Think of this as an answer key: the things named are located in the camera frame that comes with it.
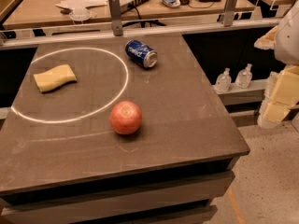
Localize wooden background desk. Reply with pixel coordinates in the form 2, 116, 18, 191
2, 0, 260, 30

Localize grey metal post left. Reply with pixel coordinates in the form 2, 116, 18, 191
108, 0, 123, 36

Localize clear plastic lid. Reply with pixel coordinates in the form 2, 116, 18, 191
69, 7, 91, 21

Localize yellow sponge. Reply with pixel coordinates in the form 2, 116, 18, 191
34, 64, 77, 92

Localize clear sanitizer bottle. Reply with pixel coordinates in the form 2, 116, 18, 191
235, 63, 252, 88
215, 68, 231, 92

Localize white papers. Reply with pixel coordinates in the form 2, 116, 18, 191
56, 0, 107, 9

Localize clear sanitizer bottle left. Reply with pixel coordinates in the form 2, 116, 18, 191
215, 68, 231, 92

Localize blue pepsi can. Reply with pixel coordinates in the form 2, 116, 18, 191
125, 40, 158, 68

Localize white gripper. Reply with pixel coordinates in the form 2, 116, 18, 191
257, 66, 299, 129

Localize blue white face mask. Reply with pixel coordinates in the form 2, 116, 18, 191
161, 0, 180, 7

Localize grey metal post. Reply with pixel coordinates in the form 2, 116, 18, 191
108, 0, 123, 36
221, 0, 237, 27

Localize clear sanitizer bottle right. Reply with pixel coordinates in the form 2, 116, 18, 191
235, 63, 252, 88

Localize grey metal post right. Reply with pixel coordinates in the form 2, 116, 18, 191
221, 0, 237, 27

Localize red apple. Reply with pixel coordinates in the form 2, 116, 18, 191
109, 101, 142, 134

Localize grey drawer cabinet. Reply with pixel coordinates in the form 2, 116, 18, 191
0, 157, 241, 224

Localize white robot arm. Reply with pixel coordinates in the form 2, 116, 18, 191
254, 1, 299, 129

